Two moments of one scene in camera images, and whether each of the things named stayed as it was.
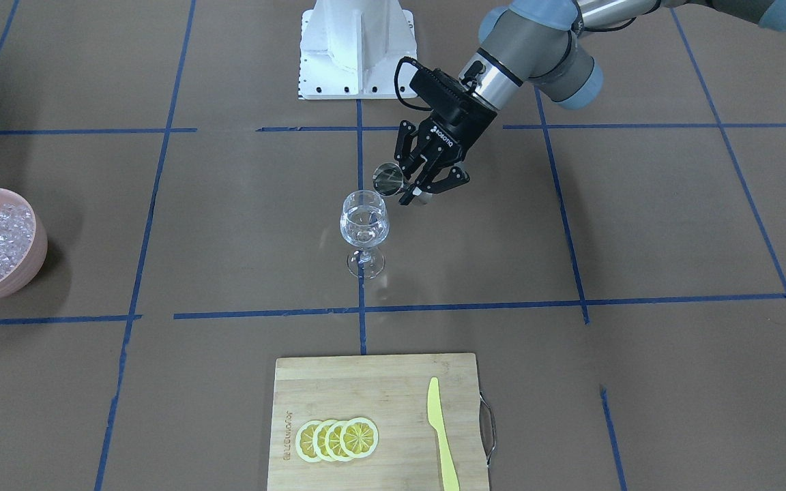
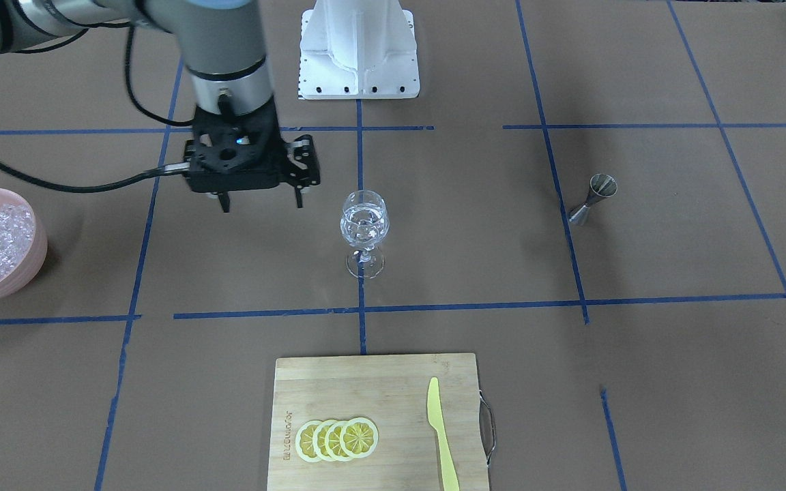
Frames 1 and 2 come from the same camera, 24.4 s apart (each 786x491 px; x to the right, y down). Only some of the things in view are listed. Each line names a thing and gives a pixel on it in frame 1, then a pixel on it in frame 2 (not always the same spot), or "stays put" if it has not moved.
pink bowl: (1, 242) stays put
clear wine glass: (364, 223) stays put
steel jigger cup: (388, 179) to (601, 185)
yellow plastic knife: (449, 477) stays put
